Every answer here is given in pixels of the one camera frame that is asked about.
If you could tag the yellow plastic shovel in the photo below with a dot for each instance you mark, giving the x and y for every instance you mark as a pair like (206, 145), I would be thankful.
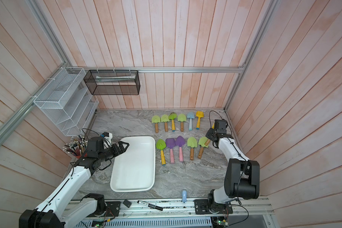
(199, 115)

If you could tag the black marker pen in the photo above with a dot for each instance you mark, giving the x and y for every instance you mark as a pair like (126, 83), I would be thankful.
(152, 206)

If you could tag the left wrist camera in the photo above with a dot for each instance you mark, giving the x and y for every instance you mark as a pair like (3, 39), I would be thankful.
(107, 138)

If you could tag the small yellow shovel wooden handle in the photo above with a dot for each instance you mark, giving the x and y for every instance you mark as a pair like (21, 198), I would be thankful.
(208, 141)

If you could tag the light blue shovel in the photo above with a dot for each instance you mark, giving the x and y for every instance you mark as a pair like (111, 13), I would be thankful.
(190, 116)

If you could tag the light blue small bottle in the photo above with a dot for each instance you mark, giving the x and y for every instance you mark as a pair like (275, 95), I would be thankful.
(184, 196)

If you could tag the red pencil cup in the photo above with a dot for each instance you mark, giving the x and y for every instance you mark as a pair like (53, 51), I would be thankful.
(77, 145)

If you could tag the green shovel wooden handle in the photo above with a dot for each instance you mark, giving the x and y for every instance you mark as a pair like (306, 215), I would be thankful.
(156, 120)
(165, 120)

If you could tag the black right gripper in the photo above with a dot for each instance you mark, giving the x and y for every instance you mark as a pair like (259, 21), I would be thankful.
(209, 134)

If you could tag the black mesh basket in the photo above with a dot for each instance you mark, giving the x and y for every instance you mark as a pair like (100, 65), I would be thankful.
(113, 82)

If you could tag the pink handled purple shovel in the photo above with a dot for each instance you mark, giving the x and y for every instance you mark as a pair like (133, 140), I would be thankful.
(170, 143)

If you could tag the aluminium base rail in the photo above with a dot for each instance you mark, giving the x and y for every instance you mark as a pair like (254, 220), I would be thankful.
(176, 214)

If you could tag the white wire shelf rack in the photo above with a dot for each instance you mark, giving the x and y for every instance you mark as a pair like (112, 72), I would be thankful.
(69, 105)

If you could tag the small black block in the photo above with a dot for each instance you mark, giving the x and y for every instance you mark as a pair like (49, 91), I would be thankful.
(127, 203)

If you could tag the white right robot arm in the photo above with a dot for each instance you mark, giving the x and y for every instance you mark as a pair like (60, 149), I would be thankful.
(242, 179)

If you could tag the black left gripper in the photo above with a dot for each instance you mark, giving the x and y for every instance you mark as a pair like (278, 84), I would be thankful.
(117, 151)

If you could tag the bright green yellow-handled shovel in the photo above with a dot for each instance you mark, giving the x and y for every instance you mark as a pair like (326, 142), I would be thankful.
(172, 117)

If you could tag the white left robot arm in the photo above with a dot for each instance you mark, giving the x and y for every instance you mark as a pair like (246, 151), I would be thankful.
(51, 212)

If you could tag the white storage box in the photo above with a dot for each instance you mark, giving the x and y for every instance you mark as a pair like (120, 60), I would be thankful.
(134, 170)

